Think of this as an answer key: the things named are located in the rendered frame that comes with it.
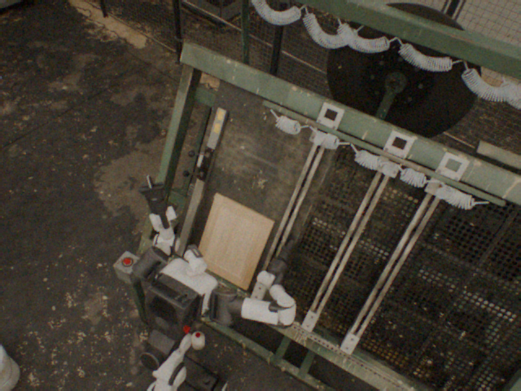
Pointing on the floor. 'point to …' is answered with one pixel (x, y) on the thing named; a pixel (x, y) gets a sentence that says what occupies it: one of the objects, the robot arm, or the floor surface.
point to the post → (139, 300)
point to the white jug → (198, 340)
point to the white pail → (7, 371)
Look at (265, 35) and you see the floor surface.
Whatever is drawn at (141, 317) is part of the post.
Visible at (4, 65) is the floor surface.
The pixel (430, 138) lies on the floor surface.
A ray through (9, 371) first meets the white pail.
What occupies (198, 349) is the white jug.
